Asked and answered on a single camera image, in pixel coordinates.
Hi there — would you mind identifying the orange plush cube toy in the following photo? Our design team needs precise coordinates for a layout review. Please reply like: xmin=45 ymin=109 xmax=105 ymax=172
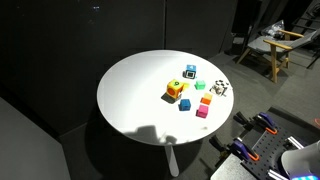
xmin=166 ymin=78 xmax=186 ymax=100

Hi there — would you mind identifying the blue toy block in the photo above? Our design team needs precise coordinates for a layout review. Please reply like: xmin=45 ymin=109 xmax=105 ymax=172
xmin=178 ymin=98 xmax=192 ymax=112

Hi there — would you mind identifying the blue plush cube with four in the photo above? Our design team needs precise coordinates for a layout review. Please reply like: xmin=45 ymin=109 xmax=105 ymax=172
xmin=182 ymin=64 xmax=198 ymax=80

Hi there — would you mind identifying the green toy block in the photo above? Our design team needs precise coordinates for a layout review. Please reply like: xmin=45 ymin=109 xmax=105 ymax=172
xmin=194 ymin=79 xmax=207 ymax=91

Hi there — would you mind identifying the pink toy block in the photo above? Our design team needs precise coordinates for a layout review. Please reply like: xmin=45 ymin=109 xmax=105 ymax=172
xmin=195 ymin=104 xmax=210 ymax=119

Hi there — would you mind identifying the orange toy block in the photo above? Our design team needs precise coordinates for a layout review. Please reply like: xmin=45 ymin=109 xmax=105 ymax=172
xmin=200 ymin=92 xmax=214 ymax=106

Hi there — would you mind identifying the checkered plush cube toy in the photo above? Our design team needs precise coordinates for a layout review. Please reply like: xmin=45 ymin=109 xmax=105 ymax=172
xmin=209 ymin=78 xmax=231 ymax=98

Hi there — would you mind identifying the purple spring clamp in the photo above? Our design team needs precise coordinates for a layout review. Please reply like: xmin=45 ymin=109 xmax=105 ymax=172
xmin=233 ymin=111 xmax=278 ymax=136
xmin=209 ymin=134 xmax=261 ymax=163

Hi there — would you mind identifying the wooden armchair grey seat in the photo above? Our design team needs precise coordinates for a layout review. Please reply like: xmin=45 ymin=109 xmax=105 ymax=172
xmin=237 ymin=28 xmax=320 ymax=84

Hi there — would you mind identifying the clear plastic bag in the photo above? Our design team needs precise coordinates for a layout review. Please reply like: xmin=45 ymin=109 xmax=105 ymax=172
xmin=261 ymin=19 xmax=288 ymax=38

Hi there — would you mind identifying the silver aluminium profile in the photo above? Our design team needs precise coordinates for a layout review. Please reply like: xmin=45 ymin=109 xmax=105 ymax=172
xmin=287 ymin=135 xmax=305 ymax=150
xmin=267 ymin=169 xmax=288 ymax=180

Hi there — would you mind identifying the grey cabinet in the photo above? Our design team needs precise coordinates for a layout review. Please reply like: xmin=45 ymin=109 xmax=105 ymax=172
xmin=0 ymin=96 xmax=72 ymax=180

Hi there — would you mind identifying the black metal rack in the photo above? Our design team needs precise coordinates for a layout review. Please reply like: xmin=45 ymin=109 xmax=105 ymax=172
xmin=289 ymin=0 xmax=320 ymax=38

